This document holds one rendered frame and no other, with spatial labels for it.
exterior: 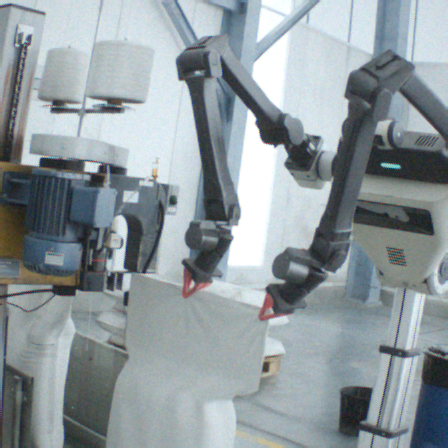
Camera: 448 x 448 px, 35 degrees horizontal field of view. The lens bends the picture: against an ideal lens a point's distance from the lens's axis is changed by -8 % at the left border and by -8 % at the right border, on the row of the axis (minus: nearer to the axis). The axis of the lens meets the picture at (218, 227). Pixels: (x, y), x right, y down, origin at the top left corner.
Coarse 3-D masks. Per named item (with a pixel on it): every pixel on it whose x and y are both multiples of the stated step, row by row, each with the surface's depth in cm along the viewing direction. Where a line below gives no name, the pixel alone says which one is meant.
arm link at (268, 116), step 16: (192, 48) 179; (208, 48) 175; (224, 48) 180; (192, 64) 175; (224, 64) 182; (240, 64) 187; (224, 80) 189; (240, 80) 187; (240, 96) 193; (256, 96) 193; (256, 112) 196; (272, 112) 198; (272, 128) 200; (288, 128) 199
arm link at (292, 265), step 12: (288, 252) 159; (300, 252) 160; (312, 252) 164; (336, 252) 159; (276, 264) 161; (288, 264) 158; (300, 264) 159; (324, 264) 161; (336, 264) 160; (276, 276) 160; (288, 276) 158; (300, 276) 160
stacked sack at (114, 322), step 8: (104, 312) 521; (112, 312) 517; (120, 312) 530; (96, 320) 520; (104, 320) 516; (112, 320) 512; (120, 320) 508; (104, 328) 516; (112, 328) 510; (120, 328) 503
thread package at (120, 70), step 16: (96, 48) 183; (112, 48) 180; (128, 48) 180; (144, 48) 182; (96, 64) 182; (112, 64) 180; (128, 64) 180; (144, 64) 183; (96, 80) 181; (112, 80) 180; (128, 80) 181; (144, 80) 184; (96, 96) 183; (112, 96) 181; (128, 96) 182; (144, 96) 186
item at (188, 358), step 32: (160, 288) 198; (128, 320) 207; (160, 320) 198; (192, 320) 192; (224, 320) 183; (256, 320) 176; (128, 352) 206; (160, 352) 198; (192, 352) 191; (224, 352) 183; (256, 352) 175; (128, 384) 197; (160, 384) 189; (192, 384) 185; (224, 384) 181; (256, 384) 174; (128, 416) 196; (160, 416) 186; (192, 416) 181; (224, 416) 183
